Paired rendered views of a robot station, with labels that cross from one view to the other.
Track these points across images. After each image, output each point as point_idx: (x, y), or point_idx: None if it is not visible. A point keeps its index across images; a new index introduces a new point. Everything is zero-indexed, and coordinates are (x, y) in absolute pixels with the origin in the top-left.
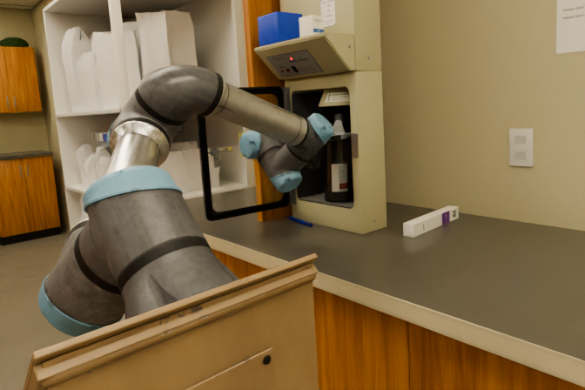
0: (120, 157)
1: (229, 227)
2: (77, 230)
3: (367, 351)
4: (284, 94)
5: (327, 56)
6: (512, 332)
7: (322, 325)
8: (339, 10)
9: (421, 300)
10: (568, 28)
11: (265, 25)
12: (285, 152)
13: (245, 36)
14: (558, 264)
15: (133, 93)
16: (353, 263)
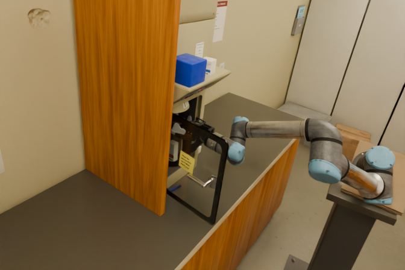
0: (356, 167)
1: (181, 229)
2: (384, 181)
3: (256, 188)
4: None
5: (216, 82)
6: (285, 144)
7: (245, 200)
8: (205, 50)
9: (273, 155)
10: None
11: (197, 70)
12: (244, 143)
13: (170, 80)
14: (229, 127)
15: (340, 146)
16: (243, 169)
